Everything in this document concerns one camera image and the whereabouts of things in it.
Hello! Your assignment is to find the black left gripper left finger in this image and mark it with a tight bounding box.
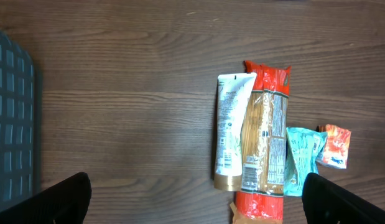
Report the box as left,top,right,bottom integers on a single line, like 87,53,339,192
0,172,92,224

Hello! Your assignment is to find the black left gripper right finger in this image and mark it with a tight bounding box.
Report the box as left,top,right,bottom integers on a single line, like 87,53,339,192
302,173,385,224

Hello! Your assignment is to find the orange tissue packet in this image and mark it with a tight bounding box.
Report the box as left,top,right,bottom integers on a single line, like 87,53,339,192
316,124,351,169

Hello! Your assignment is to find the teal snack packet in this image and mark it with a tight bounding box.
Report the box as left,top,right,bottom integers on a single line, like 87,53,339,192
284,128,327,197

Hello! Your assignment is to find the orange spaghetti packet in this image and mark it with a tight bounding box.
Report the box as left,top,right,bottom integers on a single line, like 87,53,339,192
230,60,290,223

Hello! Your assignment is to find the white shampoo tube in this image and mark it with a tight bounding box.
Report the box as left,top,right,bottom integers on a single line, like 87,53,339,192
214,73,257,192

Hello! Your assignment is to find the dark grey plastic basket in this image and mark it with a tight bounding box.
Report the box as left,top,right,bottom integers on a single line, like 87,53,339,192
0,30,42,212

